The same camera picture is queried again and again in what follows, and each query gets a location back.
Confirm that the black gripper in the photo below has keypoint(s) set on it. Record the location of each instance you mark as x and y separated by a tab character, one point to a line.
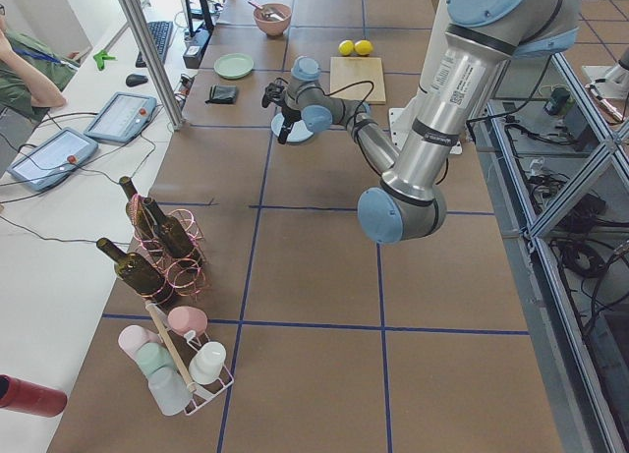
289	112

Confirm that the light blue plate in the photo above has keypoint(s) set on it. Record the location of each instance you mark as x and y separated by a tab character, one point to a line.
299	133

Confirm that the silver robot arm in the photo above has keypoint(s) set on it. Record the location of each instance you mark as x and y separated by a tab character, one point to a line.
469	40

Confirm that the light green plate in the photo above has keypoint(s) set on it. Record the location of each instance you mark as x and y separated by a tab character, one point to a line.
233	66

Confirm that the grey folded cloth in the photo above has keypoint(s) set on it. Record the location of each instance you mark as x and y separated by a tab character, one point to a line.
222	94

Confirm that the bamboo cutting board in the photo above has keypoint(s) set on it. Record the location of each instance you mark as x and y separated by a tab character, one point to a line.
355	78

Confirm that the yellow lemon far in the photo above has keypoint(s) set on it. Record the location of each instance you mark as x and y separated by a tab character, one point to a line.
346	48

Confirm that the pink bowl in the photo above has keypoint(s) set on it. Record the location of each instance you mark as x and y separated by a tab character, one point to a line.
270	27

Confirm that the yellow lemon near board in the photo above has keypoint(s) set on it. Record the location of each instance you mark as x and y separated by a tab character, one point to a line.
363	48

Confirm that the metal scoop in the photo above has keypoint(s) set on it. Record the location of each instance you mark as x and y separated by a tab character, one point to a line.
268	13

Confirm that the black computer box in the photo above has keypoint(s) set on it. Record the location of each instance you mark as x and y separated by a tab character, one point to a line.
195	48

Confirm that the black keyboard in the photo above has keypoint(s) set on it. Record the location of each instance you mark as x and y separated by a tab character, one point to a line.
161	32

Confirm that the dark wine bottle middle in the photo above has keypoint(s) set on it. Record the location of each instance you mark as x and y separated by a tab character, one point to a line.
172	235

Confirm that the dark wine bottle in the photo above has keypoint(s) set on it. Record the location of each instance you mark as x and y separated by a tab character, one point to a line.
138	273
134	209
172	235

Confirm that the teach pendant far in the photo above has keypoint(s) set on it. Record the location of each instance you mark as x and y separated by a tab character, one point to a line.
122	118

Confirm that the teach pendant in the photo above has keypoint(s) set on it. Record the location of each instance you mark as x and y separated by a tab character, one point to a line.
122	118
50	163

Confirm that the black computer mouse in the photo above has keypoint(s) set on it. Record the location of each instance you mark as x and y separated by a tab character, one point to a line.
133	80

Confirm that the dark wine bottle back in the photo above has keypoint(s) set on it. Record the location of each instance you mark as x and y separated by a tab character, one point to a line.
134	209

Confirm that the green clamp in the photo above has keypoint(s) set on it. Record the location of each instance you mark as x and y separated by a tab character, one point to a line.
101	58

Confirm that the dark wine bottle front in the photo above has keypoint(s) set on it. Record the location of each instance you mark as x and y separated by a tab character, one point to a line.
138	273

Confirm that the teach pendant near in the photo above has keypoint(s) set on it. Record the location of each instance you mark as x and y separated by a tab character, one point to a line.
50	163

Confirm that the white cup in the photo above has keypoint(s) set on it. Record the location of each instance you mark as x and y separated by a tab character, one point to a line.
206	366

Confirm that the person in green shirt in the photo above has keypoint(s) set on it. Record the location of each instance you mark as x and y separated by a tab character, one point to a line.
33	76

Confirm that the light pink cup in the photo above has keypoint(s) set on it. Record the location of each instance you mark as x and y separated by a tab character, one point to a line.
133	337

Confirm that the mint green cup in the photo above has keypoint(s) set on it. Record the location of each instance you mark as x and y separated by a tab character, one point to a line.
152	356

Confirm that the pale grey cup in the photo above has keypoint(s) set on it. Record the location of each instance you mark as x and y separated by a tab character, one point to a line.
169	391

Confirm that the red cylinder bottle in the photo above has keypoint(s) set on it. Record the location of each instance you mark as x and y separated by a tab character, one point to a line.
29	398

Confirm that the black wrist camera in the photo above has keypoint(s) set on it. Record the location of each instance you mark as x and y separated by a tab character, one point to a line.
274	93

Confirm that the copper wire bottle rack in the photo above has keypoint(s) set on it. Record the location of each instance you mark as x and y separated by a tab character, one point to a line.
185	274

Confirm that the aluminium frame post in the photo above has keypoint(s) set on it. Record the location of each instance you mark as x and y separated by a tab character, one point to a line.
133	12

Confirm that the white wire cup rack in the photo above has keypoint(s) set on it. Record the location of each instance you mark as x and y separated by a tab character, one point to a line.
202	394

